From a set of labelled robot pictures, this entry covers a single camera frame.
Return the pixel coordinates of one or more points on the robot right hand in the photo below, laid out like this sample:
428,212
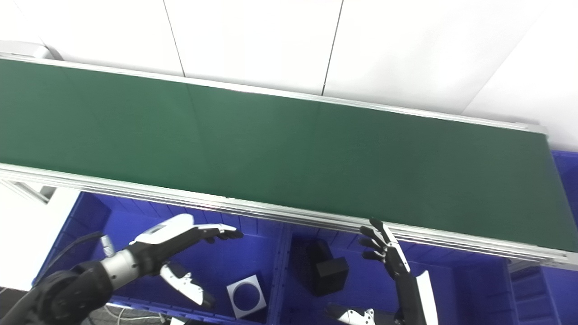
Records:
413,298

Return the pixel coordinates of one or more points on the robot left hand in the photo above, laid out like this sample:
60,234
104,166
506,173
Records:
162,234

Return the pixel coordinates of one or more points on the white square part round hole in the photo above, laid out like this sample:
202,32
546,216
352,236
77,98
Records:
237,314

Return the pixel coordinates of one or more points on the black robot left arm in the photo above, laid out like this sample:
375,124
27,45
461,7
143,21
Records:
67,293

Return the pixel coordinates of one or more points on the blue plastic bin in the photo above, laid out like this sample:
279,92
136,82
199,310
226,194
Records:
560,298
253,257
465,293

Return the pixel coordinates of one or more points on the black cube part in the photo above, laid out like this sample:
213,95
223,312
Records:
332,277

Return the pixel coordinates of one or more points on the green conveyor belt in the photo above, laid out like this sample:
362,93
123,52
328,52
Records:
289,153
253,208

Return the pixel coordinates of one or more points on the black tall block part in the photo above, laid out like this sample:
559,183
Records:
318,250

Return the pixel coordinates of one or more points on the aluminium conveyor leg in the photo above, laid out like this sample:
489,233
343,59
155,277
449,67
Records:
31,192

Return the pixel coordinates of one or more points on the grey conveyor end housing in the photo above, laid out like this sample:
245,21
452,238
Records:
27,48

